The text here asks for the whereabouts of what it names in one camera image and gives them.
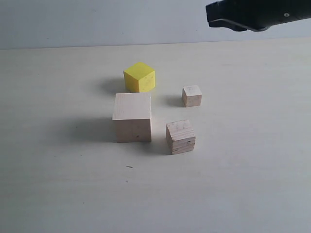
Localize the medium layered wooden cube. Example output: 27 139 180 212
166 119 196 155

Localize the large light wooden cube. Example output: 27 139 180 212
112 93 152 143

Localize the small wooden cube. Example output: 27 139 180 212
182 85 202 107

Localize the yellow cube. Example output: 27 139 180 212
123 62 156 93

